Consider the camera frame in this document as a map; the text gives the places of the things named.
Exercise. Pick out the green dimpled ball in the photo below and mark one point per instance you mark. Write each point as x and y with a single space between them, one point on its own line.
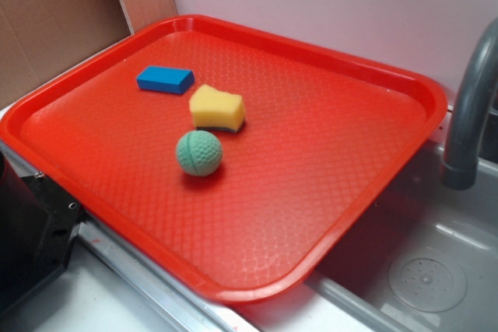
199 153

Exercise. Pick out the red plastic tray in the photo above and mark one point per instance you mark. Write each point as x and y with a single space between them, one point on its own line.
325 133

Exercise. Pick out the yellow sponge with dark base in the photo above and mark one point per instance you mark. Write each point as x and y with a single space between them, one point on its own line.
211 108

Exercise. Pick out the blue rectangular block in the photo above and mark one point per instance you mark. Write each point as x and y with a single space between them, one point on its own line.
166 80

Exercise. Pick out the grey plastic sink basin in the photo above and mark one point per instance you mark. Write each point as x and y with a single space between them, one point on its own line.
422 258

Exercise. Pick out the grey toy faucet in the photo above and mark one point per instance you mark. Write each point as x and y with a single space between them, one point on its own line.
472 133

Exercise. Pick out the brown cardboard panel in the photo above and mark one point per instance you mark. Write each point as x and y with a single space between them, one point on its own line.
40 39

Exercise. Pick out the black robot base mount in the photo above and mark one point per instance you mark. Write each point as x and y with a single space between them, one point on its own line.
39 221

